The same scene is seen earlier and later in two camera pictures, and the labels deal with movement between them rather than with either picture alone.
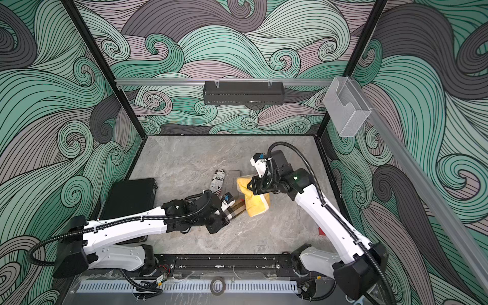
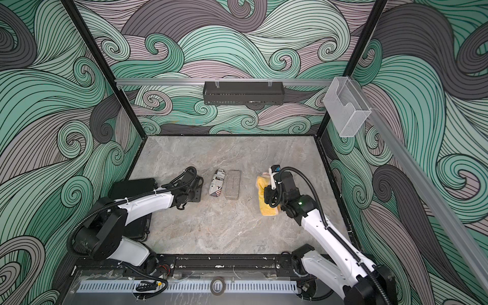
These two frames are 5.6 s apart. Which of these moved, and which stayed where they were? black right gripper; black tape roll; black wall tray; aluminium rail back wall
Moved: black right gripper
Stayed: black tape roll; black wall tray; aluminium rail back wall
